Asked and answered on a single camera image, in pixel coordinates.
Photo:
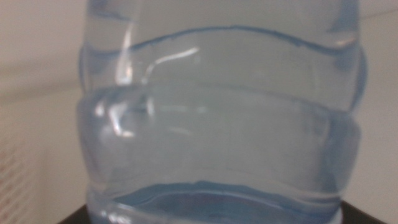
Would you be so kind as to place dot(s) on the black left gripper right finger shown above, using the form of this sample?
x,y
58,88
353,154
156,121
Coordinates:
x,y
357,216

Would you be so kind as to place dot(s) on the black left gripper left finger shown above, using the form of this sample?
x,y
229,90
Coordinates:
x,y
77,217

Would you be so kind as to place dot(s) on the clear water bottle blue cap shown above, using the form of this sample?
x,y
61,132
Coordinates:
x,y
217,130

